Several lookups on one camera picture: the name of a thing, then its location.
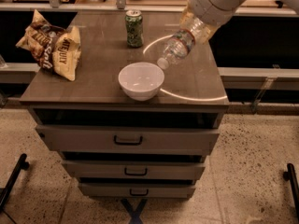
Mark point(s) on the brown yellow chip bag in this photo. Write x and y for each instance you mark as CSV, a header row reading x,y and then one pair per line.
x,y
55,49

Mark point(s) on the green soda can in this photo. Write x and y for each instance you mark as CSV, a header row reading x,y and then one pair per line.
x,y
134,28

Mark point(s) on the metal shelf rail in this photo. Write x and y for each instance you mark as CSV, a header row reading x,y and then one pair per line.
x,y
249,8

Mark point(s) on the clear plastic water bottle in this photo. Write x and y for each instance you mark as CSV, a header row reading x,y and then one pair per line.
x,y
179,45

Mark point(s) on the middle grey drawer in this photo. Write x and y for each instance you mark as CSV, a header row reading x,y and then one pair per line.
x,y
135,169

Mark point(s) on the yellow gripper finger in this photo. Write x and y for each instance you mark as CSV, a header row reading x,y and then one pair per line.
x,y
205,32
187,18

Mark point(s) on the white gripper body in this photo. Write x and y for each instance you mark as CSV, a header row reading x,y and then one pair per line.
x,y
207,7

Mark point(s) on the bottom grey drawer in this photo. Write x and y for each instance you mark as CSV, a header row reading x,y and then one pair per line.
x,y
137,190

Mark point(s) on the black right base leg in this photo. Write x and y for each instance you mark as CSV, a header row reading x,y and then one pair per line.
x,y
290,175

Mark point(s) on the white bowl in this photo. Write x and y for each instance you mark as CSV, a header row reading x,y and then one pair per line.
x,y
141,81

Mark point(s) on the black base leg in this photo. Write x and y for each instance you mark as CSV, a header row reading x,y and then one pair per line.
x,y
22,164
290,175

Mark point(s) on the grey drawer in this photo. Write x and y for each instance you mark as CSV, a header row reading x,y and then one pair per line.
x,y
137,190
128,140
135,169

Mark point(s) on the top grey drawer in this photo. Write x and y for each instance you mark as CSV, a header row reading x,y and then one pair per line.
x,y
128,140

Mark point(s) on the black left base leg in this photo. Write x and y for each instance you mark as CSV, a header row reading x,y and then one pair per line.
x,y
22,164

